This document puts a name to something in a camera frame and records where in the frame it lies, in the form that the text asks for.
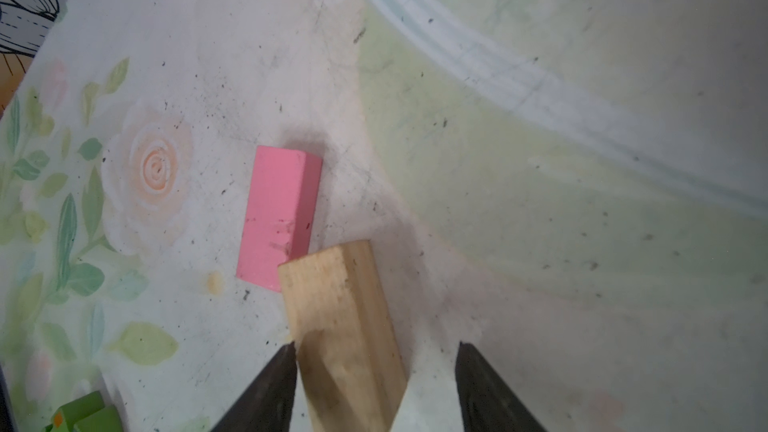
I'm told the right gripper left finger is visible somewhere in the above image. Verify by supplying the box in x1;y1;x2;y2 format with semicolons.
211;342;298;432

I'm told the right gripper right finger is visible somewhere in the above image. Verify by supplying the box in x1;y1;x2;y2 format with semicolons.
454;342;546;432

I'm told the natural wood block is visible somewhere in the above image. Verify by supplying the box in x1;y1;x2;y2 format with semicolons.
278;240;407;431

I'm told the green wood block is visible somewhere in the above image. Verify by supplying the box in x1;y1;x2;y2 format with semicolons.
43;391;124;432

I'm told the clear glass bowl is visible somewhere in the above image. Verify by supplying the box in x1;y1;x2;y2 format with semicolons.
335;0;768;220

